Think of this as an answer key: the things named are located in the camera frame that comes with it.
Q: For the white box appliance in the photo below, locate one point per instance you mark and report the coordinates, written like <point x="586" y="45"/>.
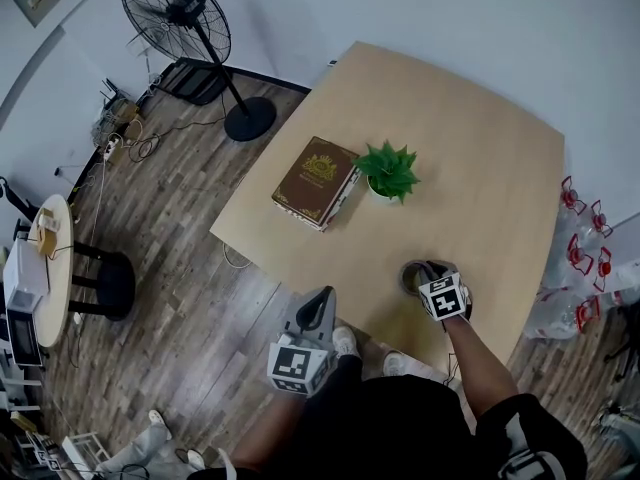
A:
<point x="25" y="268"/>

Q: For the person's left forearm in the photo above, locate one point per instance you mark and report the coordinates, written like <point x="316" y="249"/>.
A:
<point x="270" y="428"/>

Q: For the black tripod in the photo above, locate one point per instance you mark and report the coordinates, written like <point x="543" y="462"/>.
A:
<point x="625" y="348"/>

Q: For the person's right forearm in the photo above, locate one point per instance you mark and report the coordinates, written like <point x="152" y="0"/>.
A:
<point x="477" y="368"/>

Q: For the black standing fan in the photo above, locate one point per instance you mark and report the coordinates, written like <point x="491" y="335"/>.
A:
<point x="175" y="18"/>

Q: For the blue tape roll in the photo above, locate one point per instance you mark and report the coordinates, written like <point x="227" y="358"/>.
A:
<point x="407" y="274"/>

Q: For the person's black clothing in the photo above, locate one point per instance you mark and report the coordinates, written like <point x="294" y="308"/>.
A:
<point x="390" y="433"/>

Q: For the green plant in white pot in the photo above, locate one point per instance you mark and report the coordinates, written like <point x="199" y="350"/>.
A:
<point x="389" y="170"/>

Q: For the brown hardcover book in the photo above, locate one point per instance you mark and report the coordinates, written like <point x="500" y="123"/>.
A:
<point x="315" y="180"/>

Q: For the pile of clear water bottles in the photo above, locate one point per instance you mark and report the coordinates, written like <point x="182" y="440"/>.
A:
<point x="575" y="278"/>

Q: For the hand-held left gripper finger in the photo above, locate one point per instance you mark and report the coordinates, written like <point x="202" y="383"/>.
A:
<point x="295" y="313"/>
<point x="331" y="315"/>

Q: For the black upright stand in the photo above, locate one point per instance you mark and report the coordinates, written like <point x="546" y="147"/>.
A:
<point x="15" y="195"/>

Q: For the cardboard boxes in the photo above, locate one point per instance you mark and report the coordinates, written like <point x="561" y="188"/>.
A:
<point x="125" y="115"/>

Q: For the small yellow box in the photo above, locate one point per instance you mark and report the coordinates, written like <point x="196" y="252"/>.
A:
<point x="47" y="230"/>

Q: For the white power strip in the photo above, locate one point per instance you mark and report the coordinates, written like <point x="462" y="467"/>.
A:
<point x="111" y="147"/>

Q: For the black floor rack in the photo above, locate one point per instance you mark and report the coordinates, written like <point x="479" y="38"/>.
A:
<point x="192" y="80"/>

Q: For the white slatted rack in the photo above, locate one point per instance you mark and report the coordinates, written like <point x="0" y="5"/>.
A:
<point x="82" y="450"/>

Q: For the round wooden table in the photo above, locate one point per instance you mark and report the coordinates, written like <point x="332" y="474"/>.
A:
<point x="60" y="278"/>

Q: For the person's white right shoe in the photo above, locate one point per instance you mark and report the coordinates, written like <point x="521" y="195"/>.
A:
<point x="394" y="364"/>

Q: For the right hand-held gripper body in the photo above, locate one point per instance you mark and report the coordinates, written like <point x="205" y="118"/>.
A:
<point x="445" y="298"/>

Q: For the black router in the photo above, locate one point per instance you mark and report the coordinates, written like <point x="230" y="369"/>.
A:
<point x="109" y="93"/>

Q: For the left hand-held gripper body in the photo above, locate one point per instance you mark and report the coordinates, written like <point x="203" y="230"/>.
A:
<point x="295" y="368"/>

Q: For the person's white shoe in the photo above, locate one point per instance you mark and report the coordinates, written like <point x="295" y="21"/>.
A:
<point x="345" y="342"/>
<point x="394" y="364"/>

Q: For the person's white left shoe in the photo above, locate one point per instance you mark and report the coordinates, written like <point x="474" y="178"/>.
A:
<point x="345" y="342"/>

